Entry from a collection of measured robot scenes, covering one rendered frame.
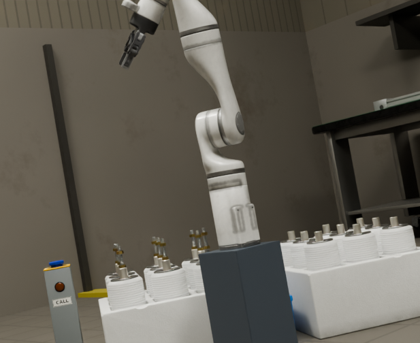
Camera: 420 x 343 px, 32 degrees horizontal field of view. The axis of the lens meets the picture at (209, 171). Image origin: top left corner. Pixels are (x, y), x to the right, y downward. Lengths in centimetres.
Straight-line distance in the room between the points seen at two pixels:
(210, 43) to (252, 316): 62
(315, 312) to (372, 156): 362
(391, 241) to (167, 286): 65
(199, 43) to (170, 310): 71
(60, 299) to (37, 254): 227
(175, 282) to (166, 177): 284
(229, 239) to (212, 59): 41
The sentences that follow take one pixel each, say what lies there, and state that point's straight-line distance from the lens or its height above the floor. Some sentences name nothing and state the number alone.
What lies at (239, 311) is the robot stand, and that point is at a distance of 168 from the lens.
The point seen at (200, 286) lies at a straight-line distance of 202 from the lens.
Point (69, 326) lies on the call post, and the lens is 205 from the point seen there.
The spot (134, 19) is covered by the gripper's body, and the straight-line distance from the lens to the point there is 204.
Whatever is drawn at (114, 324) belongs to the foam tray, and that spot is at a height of 15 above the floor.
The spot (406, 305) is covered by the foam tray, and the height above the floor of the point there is 4.
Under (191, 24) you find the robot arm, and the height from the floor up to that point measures 82.
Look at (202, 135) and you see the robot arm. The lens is 172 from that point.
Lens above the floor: 42
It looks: 2 degrees up
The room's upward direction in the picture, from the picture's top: 10 degrees counter-clockwise
